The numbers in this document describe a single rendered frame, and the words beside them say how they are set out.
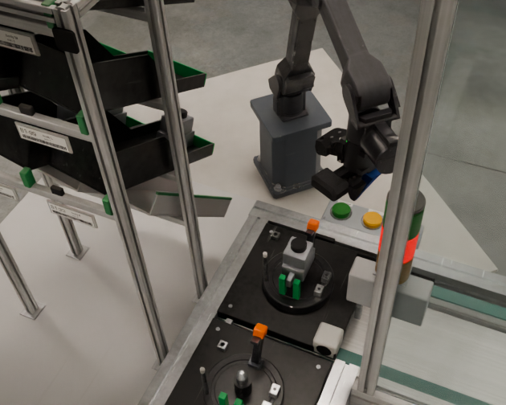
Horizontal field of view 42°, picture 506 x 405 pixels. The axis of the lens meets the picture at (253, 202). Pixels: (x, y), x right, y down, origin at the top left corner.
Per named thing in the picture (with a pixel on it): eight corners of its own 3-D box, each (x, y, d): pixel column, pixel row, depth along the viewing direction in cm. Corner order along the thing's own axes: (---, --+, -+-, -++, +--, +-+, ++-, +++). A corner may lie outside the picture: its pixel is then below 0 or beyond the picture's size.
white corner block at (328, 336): (320, 331, 125) (320, 320, 122) (343, 340, 123) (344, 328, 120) (311, 352, 122) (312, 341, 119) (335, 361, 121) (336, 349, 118)
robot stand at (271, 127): (304, 145, 172) (306, 83, 157) (328, 182, 163) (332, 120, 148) (252, 161, 169) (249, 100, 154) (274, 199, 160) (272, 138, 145)
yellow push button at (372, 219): (365, 214, 143) (366, 208, 142) (383, 219, 142) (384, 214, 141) (360, 227, 141) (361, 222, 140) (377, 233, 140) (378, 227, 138)
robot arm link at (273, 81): (268, 87, 148) (267, 63, 143) (305, 77, 150) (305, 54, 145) (279, 104, 144) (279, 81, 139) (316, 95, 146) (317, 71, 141)
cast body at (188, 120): (173, 137, 127) (179, 103, 124) (193, 145, 125) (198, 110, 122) (148, 148, 120) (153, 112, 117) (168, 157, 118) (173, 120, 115)
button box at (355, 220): (329, 214, 151) (331, 196, 146) (420, 242, 144) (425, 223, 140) (319, 236, 147) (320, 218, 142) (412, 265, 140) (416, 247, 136)
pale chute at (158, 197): (176, 193, 145) (183, 174, 145) (224, 217, 140) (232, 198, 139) (94, 186, 120) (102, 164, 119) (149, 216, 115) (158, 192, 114)
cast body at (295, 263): (293, 250, 129) (294, 227, 123) (315, 257, 127) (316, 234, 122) (277, 283, 123) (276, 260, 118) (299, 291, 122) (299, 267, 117)
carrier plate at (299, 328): (266, 228, 142) (266, 222, 141) (374, 262, 135) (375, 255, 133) (217, 317, 128) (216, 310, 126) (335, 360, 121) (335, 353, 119)
